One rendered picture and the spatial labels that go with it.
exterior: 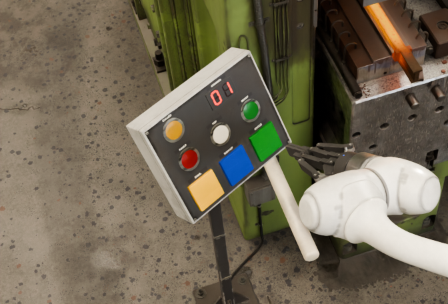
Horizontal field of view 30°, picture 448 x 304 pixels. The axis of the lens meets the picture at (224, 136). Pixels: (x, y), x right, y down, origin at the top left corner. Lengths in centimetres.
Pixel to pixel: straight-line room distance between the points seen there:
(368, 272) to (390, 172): 138
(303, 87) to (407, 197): 88
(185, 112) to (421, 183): 58
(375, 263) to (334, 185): 147
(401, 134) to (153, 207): 111
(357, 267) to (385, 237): 148
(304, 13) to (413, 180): 74
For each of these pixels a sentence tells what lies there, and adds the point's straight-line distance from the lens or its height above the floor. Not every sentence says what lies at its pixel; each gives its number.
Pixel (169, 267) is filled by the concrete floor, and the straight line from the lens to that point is 306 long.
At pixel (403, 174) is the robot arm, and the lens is 168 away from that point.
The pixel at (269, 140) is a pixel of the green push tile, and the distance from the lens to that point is 207.
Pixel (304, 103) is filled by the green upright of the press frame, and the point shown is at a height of 71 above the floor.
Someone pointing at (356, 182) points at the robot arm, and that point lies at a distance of 161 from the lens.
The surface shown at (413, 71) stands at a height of 102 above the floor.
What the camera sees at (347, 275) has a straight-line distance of 301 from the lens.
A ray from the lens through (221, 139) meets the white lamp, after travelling 199.
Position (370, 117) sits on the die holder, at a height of 83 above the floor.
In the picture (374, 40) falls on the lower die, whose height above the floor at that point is 99.
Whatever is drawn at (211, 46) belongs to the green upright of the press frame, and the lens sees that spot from 277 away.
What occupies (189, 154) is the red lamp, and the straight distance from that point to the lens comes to 195.
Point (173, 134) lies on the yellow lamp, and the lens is 192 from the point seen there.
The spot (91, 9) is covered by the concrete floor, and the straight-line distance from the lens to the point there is 392.
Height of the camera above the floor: 268
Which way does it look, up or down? 53 degrees down
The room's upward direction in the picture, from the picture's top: 7 degrees counter-clockwise
